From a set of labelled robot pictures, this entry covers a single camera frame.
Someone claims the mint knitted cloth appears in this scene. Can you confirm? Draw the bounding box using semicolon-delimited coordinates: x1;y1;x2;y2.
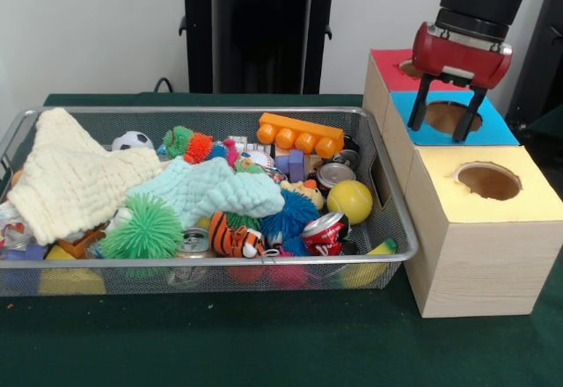
126;156;286;228

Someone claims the orange building block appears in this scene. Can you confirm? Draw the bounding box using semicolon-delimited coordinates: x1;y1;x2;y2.
257;113;347;159

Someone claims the clear mesh bin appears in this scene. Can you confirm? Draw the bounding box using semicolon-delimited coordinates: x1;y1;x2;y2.
0;105;419;298

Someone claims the large multicolour spiky caterpillar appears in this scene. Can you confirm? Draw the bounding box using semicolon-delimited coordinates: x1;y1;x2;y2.
259;188;322;257

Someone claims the black stand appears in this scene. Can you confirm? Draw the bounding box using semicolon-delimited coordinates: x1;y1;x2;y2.
504;0;563;172

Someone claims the small soccer ball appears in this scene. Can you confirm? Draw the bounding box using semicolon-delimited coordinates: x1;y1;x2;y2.
112;130;156;151

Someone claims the purple toy block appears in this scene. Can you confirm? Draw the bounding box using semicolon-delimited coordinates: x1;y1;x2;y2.
286;149;308;182

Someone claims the yellow ball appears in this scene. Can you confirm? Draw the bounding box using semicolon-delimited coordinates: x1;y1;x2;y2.
326;179;374;225

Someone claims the red soda can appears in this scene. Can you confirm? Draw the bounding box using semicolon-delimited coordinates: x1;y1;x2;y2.
301;210;351;257

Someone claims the tiger plush toy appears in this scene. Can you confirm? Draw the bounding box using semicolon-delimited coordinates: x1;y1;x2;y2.
208;210;281;259

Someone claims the dark green side tablecloth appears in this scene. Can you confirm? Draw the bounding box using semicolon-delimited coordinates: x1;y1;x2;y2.
527;104;563;136

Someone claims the cream knitted cloth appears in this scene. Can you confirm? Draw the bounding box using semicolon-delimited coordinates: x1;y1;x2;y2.
6;106;164;245

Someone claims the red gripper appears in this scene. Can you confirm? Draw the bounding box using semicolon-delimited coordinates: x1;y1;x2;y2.
407;21;514;143

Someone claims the green spiky ball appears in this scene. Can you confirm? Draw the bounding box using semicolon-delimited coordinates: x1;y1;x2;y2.
99;193;185;259

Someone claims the wooden box with three holes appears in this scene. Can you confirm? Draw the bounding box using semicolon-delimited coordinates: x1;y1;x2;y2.
362;47;563;318

